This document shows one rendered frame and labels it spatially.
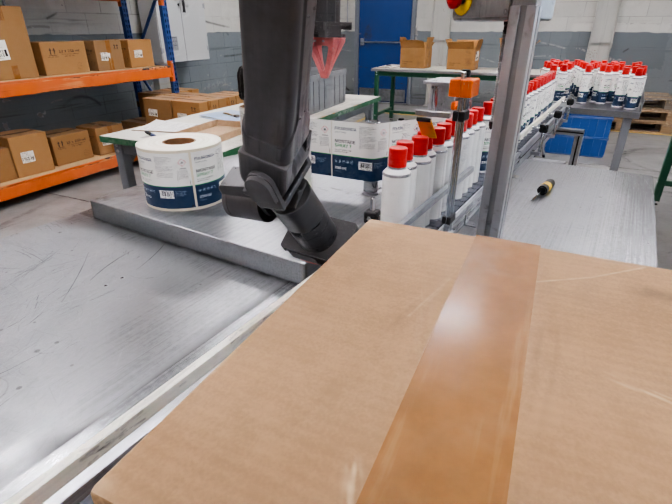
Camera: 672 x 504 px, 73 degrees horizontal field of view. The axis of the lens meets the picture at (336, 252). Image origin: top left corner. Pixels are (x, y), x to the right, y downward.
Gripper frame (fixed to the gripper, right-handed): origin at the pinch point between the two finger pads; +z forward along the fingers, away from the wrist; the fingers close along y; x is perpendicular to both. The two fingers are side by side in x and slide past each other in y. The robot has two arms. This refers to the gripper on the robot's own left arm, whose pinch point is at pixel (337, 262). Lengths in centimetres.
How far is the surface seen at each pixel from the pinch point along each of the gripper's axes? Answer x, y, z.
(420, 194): -23.8, -2.8, 14.4
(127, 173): -42, 172, 79
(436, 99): -65, 11, 32
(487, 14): -53, -8, -4
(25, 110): -109, 447, 145
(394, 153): -22.4, -0.9, 0.2
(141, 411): 29.1, 3.0, -20.3
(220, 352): 20.2, 2.8, -12.9
